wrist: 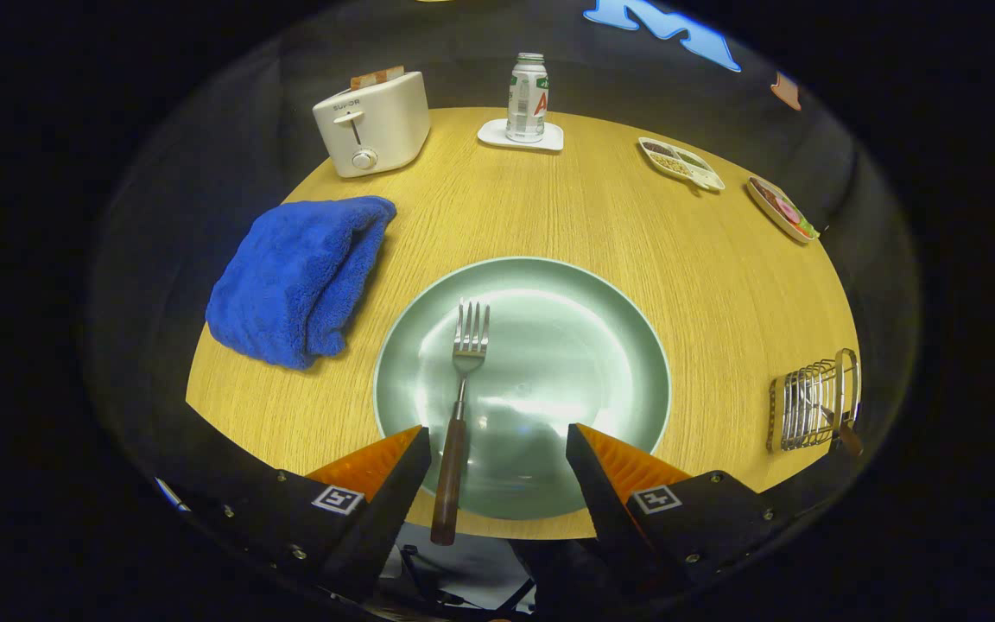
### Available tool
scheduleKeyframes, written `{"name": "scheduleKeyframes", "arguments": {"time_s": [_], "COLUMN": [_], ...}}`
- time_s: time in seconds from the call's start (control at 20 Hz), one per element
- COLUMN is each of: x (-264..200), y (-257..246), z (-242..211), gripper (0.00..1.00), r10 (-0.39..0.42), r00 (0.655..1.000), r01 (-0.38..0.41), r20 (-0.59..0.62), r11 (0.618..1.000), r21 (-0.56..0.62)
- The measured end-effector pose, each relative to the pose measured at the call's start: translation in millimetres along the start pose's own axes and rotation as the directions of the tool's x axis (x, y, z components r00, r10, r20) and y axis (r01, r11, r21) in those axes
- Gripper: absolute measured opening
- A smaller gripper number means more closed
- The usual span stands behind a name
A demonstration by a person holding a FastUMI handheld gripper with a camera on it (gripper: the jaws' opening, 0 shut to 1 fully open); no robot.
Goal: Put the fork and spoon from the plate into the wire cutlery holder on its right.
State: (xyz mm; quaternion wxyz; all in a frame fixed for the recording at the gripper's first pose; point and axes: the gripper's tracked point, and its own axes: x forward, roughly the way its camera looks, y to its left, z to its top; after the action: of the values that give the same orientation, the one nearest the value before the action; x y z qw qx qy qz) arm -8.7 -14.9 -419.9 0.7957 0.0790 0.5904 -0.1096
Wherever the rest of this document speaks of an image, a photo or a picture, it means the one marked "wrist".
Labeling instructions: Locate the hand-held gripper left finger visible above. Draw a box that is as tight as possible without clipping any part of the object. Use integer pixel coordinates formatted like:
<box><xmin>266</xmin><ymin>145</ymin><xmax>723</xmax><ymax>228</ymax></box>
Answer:
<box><xmin>204</xmin><ymin>425</ymin><xmax>433</xmax><ymax>603</ymax></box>

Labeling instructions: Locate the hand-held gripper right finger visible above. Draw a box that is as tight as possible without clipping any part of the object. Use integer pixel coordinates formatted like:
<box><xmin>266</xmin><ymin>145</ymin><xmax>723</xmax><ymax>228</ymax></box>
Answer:
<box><xmin>566</xmin><ymin>422</ymin><xmax>818</xmax><ymax>599</ymax></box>

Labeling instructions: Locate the wooden handled metal fork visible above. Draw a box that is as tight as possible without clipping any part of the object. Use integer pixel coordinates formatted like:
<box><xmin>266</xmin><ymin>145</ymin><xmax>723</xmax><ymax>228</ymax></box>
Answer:
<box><xmin>430</xmin><ymin>299</ymin><xmax>491</xmax><ymax>547</ymax></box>

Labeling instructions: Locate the wooden handled metal spoon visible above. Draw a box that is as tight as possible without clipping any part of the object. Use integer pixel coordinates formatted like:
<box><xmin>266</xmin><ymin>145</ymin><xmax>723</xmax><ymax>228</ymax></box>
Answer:
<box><xmin>817</xmin><ymin>402</ymin><xmax>864</xmax><ymax>457</ymax></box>

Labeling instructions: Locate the pale green round plate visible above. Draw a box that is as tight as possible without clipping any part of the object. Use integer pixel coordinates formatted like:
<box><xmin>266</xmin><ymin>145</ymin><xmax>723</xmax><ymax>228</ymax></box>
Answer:
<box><xmin>373</xmin><ymin>257</ymin><xmax>672</xmax><ymax>521</ymax></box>

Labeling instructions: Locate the blue folded towel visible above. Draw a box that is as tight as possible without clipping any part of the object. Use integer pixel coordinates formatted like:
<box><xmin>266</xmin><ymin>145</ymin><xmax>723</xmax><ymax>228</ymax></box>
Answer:
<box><xmin>206</xmin><ymin>196</ymin><xmax>397</xmax><ymax>371</ymax></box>

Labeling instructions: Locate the plate of toy food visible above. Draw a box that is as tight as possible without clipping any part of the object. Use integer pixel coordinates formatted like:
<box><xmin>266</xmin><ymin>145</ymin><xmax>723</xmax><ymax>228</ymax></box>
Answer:
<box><xmin>746</xmin><ymin>176</ymin><xmax>821</xmax><ymax>244</ymax></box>

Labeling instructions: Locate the white divided snack dish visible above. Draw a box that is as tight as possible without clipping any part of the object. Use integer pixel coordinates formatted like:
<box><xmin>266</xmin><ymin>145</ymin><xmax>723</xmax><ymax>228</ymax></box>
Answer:
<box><xmin>637</xmin><ymin>137</ymin><xmax>726</xmax><ymax>193</ymax></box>

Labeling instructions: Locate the white toaster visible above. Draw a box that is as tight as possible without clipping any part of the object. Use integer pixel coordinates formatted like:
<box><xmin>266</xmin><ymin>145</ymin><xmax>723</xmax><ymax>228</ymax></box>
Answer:
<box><xmin>312</xmin><ymin>71</ymin><xmax>432</xmax><ymax>179</ymax></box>

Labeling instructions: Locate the white square coaster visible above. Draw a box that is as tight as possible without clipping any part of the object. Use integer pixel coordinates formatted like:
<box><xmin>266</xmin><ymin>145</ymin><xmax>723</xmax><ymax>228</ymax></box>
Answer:
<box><xmin>477</xmin><ymin>118</ymin><xmax>566</xmax><ymax>154</ymax></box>

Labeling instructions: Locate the white drink bottle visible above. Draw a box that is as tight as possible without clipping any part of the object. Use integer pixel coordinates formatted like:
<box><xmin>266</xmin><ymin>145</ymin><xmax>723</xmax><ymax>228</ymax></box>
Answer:
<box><xmin>506</xmin><ymin>53</ymin><xmax>549</xmax><ymax>144</ymax></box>

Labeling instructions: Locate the toast slice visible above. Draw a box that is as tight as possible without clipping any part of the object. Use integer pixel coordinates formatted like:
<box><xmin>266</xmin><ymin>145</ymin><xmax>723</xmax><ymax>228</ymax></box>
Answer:
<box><xmin>350</xmin><ymin>66</ymin><xmax>406</xmax><ymax>92</ymax></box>

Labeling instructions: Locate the metal wire cutlery rack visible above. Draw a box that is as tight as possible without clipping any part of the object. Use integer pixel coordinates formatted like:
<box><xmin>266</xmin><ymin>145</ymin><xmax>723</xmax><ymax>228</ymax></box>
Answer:
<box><xmin>766</xmin><ymin>348</ymin><xmax>861</xmax><ymax>454</ymax></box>

